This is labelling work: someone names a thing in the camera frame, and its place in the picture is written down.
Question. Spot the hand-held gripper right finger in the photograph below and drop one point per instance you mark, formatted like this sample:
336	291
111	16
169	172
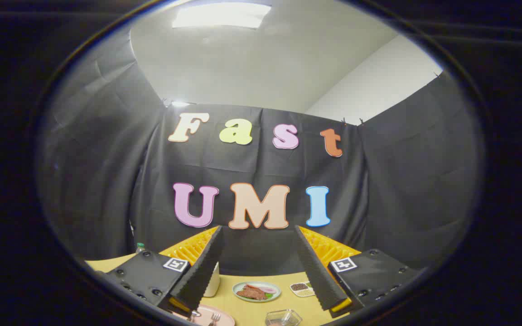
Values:
315	271

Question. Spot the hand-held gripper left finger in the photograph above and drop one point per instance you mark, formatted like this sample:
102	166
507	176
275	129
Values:
206	267

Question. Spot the silver metal fork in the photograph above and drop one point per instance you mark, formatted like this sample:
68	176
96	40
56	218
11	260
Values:
214	318

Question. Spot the clear glass drainer box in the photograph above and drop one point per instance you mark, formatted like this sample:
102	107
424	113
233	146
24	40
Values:
283	318

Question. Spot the cream white toaster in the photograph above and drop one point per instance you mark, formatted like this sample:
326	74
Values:
212	283

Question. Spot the white divided grain dish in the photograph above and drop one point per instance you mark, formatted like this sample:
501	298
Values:
302	289

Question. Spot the pale green oval plate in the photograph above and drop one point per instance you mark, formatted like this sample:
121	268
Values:
243	286

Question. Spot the pink ham slice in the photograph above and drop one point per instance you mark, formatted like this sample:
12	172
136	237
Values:
268	289

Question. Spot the brown steak piece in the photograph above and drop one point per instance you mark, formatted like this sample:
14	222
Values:
251	293

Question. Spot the pink round plate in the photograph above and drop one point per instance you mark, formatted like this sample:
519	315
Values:
224	318

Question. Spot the clear plastic water bottle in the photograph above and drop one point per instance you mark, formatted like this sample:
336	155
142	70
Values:
140	247

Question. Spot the black backdrop cloth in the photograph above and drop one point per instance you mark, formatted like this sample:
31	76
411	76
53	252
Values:
261	167

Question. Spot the ceiling light panel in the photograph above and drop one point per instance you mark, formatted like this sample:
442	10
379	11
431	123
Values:
220	16

